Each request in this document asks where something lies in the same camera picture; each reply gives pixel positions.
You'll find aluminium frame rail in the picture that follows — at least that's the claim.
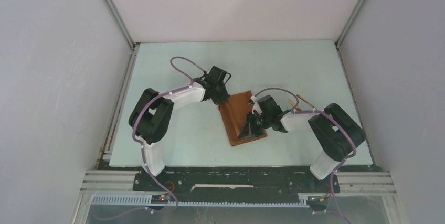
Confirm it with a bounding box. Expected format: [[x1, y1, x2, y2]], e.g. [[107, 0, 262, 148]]
[[72, 166, 404, 223]]

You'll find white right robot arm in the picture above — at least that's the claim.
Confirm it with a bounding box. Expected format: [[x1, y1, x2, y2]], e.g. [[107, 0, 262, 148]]
[[238, 95, 366, 191]]

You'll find gold fork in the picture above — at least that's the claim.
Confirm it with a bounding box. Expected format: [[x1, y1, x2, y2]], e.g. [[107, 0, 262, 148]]
[[296, 94, 317, 109]]

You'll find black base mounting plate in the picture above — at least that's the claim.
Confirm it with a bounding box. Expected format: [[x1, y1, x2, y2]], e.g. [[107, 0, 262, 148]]
[[133, 166, 340, 204]]

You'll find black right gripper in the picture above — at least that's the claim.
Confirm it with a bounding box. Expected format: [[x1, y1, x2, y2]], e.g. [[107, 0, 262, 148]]
[[238, 112, 271, 140]]

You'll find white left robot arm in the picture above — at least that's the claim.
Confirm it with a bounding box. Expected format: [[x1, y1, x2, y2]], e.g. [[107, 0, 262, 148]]
[[129, 73, 230, 191]]

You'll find gold knife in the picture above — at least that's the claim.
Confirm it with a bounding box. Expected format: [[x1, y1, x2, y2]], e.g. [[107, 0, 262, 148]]
[[288, 99, 302, 111]]

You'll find orange cloth napkin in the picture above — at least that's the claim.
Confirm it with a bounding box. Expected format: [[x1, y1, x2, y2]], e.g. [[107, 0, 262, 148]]
[[218, 90, 267, 147]]

